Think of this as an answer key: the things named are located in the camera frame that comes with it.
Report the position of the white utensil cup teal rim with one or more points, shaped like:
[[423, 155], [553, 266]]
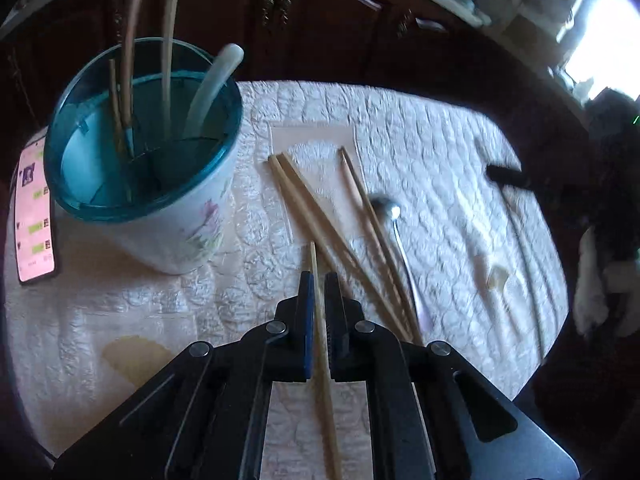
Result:
[[200, 210]]

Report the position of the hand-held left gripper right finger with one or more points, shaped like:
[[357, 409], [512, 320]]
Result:
[[334, 320]]

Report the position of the reddish brown wooden chopstick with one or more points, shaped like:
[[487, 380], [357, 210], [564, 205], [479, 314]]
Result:
[[129, 60]]

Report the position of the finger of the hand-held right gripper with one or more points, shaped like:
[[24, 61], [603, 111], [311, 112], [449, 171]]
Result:
[[507, 175]]

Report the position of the thick pale wooden stick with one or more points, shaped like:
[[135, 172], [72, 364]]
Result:
[[167, 60]]

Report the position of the metal spoon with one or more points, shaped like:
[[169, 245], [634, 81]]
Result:
[[387, 210]]

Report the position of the wooden base cabinet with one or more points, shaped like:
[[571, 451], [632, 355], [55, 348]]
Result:
[[325, 35]]

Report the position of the black smartphone pink screen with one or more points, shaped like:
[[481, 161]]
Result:
[[35, 230]]

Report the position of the bright window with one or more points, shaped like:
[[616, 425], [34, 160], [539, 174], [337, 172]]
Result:
[[605, 35]]

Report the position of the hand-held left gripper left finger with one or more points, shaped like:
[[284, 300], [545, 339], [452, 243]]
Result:
[[308, 320]]

